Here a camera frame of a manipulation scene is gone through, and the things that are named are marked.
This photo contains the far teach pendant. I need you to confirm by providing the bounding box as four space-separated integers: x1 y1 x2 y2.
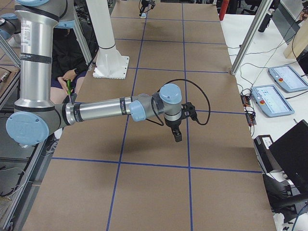
268 65 308 93

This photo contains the person's hand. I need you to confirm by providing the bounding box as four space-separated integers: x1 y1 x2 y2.
57 69 77 83

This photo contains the green handled tool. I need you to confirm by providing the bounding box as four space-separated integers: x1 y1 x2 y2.
66 79 72 104

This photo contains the aluminium frame post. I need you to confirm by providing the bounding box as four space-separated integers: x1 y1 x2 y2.
230 0 280 75

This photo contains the white pedestal column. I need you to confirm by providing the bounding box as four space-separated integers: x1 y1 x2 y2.
86 0 129 79

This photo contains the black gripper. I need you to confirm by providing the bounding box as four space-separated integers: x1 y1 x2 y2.
140 1 149 15
165 118 182 142

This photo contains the black electronics box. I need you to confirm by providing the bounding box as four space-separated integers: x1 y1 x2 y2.
253 135 275 173

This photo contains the near teach pendant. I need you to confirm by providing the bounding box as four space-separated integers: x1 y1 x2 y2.
251 84 295 117

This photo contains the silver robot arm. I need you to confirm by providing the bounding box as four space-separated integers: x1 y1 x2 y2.
139 0 156 16
6 0 183 145

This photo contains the seated person in black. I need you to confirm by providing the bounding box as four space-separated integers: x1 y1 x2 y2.
51 28 89 104

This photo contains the red cylinder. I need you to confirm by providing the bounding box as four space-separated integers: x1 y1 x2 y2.
219 0 229 21

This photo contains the wooden board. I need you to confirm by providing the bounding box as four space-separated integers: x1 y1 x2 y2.
283 19 308 59

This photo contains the small circuit board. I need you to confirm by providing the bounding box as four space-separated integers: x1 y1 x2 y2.
240 89 256 127

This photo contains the teach pendant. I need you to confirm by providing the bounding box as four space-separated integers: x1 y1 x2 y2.
251 84 295 117
268 65 308 93

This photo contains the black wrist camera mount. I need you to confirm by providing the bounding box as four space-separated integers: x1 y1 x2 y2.
180 102 199 122

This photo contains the black laptop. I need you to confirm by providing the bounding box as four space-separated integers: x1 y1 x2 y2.
269 120 308 193

